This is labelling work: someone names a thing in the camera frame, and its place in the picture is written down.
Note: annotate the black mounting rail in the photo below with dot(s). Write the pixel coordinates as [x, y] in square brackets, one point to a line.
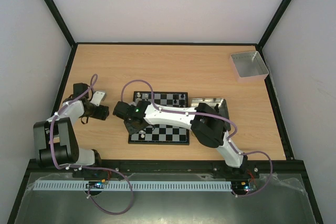
[217, 169]

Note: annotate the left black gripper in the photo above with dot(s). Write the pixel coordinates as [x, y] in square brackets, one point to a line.
[102, 114]

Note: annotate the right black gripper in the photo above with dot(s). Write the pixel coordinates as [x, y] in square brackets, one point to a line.
[134, 125]

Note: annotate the black white chess board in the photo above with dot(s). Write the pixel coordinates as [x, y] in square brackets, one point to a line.
[165, 128]

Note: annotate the metal tin tray with pieces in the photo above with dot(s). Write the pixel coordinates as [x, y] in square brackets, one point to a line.
[217, 104]

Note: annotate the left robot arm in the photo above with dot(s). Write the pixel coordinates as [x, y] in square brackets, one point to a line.
[54, 139]

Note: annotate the empty metal tin box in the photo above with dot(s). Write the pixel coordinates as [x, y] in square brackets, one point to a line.
[248, 66]

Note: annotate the grey slotted cable duct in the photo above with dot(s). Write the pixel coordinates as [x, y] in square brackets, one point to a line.
[131, 185]

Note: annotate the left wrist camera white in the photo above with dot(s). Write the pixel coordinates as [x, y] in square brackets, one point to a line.
[98, 97]

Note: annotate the metal sheet front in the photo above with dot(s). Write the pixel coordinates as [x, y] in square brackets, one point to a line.
[60, 198]

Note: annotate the black aluminium frame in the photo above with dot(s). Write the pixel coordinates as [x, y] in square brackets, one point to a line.
[34, 53]

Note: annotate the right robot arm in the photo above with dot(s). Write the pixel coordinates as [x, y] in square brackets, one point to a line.
[209, 127]

